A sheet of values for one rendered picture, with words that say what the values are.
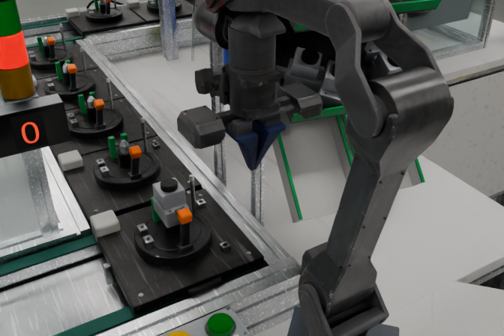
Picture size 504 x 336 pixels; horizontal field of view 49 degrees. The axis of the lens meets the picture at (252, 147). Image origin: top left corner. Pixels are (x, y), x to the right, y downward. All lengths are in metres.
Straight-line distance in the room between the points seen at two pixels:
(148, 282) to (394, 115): 0.61
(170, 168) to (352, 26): 0.81
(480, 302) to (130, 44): 1.50
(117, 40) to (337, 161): 1.22
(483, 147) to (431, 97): 2.00
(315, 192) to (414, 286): 0.26
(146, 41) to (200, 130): 1.51
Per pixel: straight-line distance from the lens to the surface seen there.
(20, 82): 0.91
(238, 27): 0.65
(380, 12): 0.50
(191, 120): 0.67
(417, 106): 0.46
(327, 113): 0.95
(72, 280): 1.07
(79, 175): 1.25
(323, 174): 1.07
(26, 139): 0.95
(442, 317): 1.10
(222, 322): 0.88
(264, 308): 0.98
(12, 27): 0.89
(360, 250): 0.59
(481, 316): 1.12
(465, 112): 2.26
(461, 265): 1.21
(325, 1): 0.51
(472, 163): 2.47
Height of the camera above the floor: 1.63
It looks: 31 degrees down
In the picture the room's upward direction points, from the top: straight up
